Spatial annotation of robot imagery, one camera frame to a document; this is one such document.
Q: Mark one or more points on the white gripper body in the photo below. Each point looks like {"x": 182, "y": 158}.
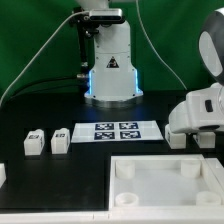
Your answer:
{"x": 202, "y": 110}

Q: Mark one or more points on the white square tabletop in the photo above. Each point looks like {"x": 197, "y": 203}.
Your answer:
{"x": 163, "y": 181}

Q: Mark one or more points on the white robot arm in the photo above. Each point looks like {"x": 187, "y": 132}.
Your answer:
{"x": 113, "y": 79}

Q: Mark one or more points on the white obstacle bar right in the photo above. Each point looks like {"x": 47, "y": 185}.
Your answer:
{"x": 217, "y": 169}

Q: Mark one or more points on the white sheet with markers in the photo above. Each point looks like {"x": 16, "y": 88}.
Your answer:
{"x": 116, "y": 131}

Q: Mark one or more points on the white block left edge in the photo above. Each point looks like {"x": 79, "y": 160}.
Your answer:
{"x": 2, "y": 174}

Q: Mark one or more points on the white front rail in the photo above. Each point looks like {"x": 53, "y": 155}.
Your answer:
{"x": 174, "y": 216}

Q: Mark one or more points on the camera on black stand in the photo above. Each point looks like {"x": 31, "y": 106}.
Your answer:
{"x": 87, "y": 27}

